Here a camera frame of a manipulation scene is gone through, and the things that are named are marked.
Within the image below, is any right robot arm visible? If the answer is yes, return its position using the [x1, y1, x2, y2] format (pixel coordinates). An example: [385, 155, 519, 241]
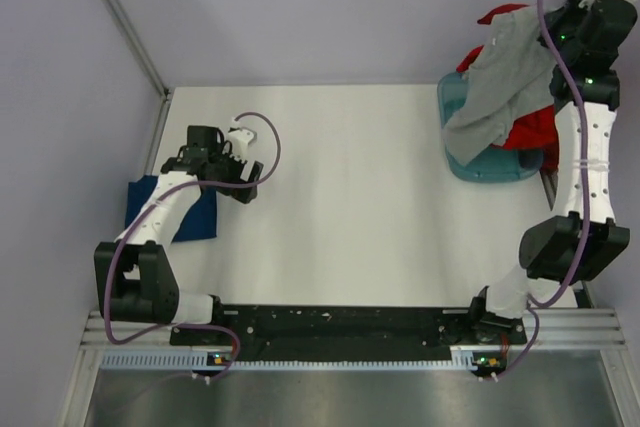
[466, 0, 638, 343]

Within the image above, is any teal plastic basket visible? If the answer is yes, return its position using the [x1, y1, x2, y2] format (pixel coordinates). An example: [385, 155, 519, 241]
[437, 72, 544, 184]

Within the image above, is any grey slotted cable duct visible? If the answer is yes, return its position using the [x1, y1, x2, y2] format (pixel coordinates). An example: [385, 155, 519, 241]
[100, 350, 478, 372]

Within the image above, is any left aluminium corner post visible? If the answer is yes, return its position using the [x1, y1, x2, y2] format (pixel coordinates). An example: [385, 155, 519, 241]
[102, 0, 169, 99]

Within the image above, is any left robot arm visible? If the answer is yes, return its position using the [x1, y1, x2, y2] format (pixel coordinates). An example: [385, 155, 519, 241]
[94, 124, 263, 344]

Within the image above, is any grey t shirt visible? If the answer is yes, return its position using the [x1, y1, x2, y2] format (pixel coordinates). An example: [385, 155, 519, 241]
[444, 3, 557, 168]

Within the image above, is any folded blue t shirt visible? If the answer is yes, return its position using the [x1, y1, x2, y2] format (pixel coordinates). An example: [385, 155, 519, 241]
[124, 175, 217, 243]

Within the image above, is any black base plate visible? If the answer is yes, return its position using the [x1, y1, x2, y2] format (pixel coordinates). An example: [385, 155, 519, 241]
[169, 302, 529, 362]

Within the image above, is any aluminium frame rail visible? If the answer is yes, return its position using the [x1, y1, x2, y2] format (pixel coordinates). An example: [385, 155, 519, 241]
[80, 308, 626, 350]

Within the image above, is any dark red t shirt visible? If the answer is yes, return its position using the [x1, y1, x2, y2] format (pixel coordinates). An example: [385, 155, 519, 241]
[477, 1, 561, 173]

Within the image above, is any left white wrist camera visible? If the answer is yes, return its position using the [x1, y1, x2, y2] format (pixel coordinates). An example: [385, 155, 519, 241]
[226, 119, 257, 157]

